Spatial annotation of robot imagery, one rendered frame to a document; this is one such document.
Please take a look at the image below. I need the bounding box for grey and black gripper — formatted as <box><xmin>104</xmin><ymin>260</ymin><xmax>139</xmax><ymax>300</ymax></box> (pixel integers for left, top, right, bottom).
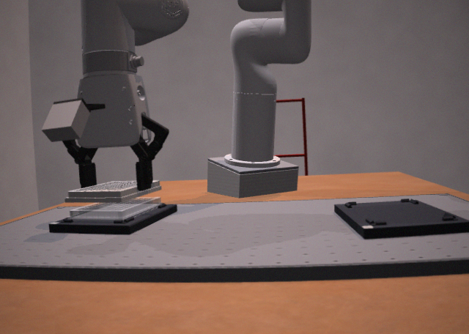
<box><xmin>63</xmin><ymin>70</ymin><xmax>169</xmax><ymax>191</ymax></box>

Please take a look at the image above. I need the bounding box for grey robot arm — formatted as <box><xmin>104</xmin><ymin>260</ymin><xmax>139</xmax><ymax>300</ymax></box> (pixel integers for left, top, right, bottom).
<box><xmin>41</xmin><ymin>0</ymin><xmax>311</xmax><ymax>168</ymax></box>

